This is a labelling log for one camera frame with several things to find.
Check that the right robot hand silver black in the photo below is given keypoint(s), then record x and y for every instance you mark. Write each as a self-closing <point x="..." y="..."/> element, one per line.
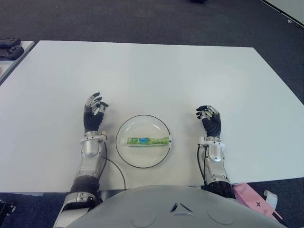
<point x="212" y="126"/>

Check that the black game controller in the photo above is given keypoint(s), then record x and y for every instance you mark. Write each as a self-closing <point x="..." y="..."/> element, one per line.
<point x="14" y="51"/>
<point x="9" y="41"/>

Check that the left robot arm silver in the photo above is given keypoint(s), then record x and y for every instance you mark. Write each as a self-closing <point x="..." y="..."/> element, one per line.
<point x="91" y="153"/>

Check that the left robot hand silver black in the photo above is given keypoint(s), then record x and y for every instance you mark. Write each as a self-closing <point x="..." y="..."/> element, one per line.
<point x="92" y="121"/>

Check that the white paper tag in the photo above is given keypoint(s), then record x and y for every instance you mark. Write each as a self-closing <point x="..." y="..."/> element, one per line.
<point x="271" y="199"/>

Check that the pink cardboard box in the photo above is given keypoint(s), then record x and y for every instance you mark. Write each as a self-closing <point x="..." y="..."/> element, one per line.
<point x="249" y="195"/>

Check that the grey robot torso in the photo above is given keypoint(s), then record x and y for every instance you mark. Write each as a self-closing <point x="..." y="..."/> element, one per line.
<point x="175" y="206"/>

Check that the white plate with black rim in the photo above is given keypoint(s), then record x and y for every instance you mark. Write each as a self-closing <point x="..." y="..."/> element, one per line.
<point x="142" y="156"/>

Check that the white side table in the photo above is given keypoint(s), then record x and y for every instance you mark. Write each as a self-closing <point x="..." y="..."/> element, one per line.
<point x="7" y="67"/>

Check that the green white toothpaste tube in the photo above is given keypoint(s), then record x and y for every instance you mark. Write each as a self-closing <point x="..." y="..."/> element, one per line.
<point x="142" y="140"/>

